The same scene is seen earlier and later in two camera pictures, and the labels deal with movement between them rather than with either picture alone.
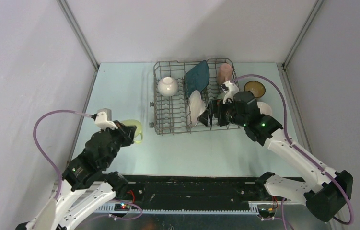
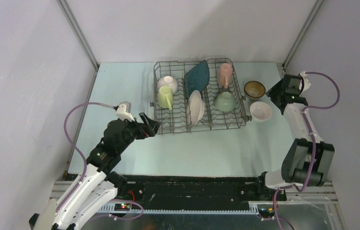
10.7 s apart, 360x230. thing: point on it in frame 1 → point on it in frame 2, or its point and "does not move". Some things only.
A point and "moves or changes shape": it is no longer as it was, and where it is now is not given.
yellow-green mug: (138, 124) moves or changes shape
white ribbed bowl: (167, 86) does not move
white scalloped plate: (195, 107) does not move
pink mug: (224, 74) does not move
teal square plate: (197, 78) does not move
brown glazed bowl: (257, 87) does not move
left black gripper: (128, 132) → (144, 130)
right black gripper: (216, 107) → (272, 92)
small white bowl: (264, 108) does not move
